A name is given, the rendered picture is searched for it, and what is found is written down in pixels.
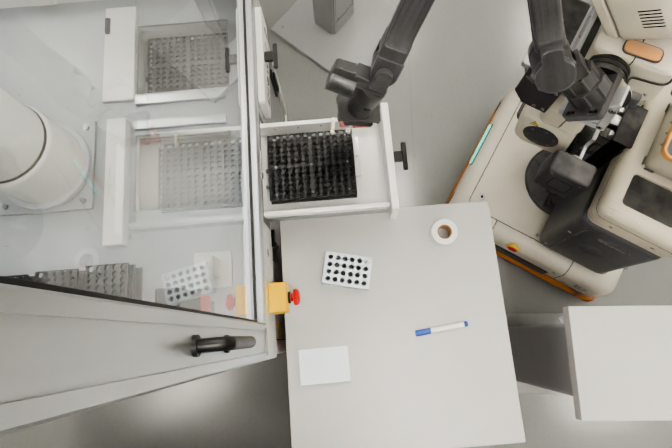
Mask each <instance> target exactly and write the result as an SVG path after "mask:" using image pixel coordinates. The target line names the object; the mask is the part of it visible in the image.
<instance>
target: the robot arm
mask: <svg viewBox="0 0 672 448"><path fill-rule="evenodd" d="M434 1H435V0H400V1H399V4H398V6H397V8H396V10H395V12H394V14H393V17H392V19H391V21H390V23H389V25H388V26H387V27H386V29H385V31H384V33H383V35H382V38H381V39H380V40H379V42H378V44H377V46H376V48H375V50H374V53H373V57H372V64H371V67H370V66H367V65H365V64H362V63H360V62H359V63H358V64H357V63H353V62H350V61H347V60H344V59H341V58H338V59H336V60H335V62H334V64H333V65H332V67H331V70H330V72H329V75H328V77H327V80H326V84H325V89H327V90H329V91H332V92H334V93H337V94H338V95H337V97H336V104H337V107H338V114H337V120H338V122H339V123H340V127H348V126H349V125H350V126H352V127H353V128H370V127H371V126H372V125H373V123H377V124H379V122H380V121H381V117H380V105H379V103H380V102H381V100H382V99H383V98H384V97H385V95H386V93H387V89H388V87H389V86H391V85H393V84H394V83H395V82H396V81H397V79H398V78H399V76H400V74H401V72H402V70H403V68H404V63H405V61H406V59H407V57H408V55H409V53H410V51H411V48H412V46H413V43H414V40H415V39H416V36H417V34H418V32H419V30H420V28H421V26H422V24H423V22H424V20H425V19H426V17H427V15H428V13H429V11H430V9H431V7H432V5H433V3H434ZM527 5H528V12H529V19H530V20H529V22H530V28H531V35H532V42H531V43H530V45H529V48H528V59H529V63H530V65H531V68H532V73H533V78H534V82H535V85H536V87H537V89H538V91H542V92H544V93H550V94H553V93H559V92H563V93H564V95H565V97H566V98H567V100H568V101H569V102H568V104H567V106H566V108H565V110H564V112H563V114H562V116H563V118H564V119H565V120H566V121H567V122H573V121H593V120H601V119H603V118H604V116H605V114H606V112H607V110H608V108H609V105H610V103H611V100H612V98H613V96H614V94H615V92H616V90H617V88H618V87H619V85H620V83H621V81H622V78H623V76H624V73H623V71H622V70H621V68H619V71H618V73H615V74H608V75H606V74H605V73H604V72H603V70H602V69H601V68H600V67H599V66H596V65H595V64H594V63H593V61H592V60H588V59H585V58H584V57H583V56H582V54H581V53H580V52H579V50H578V49H575V50H573V51H572V50H571V47H570V44H569V42H568V40H567V39H566V33H565V26H564V20H563V9H562V0H527Z"/></svg>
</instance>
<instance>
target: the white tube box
mask: <svg viewBox="0 0 672 448"><path fill-rule="evenodd" d="M365 259H368V260H369V263H368V264H365V263H364V260H365ZM372 259H373V258H372V257H365V256H358V255H351V254H343V253H336V252H329V251H326V256H325V263H324V269H323V276H322V284H325V285H332V286H339V287H346V288H353V289H360V290H367V291H368V290H369V283H370V275H371V267H372Z"/></svg>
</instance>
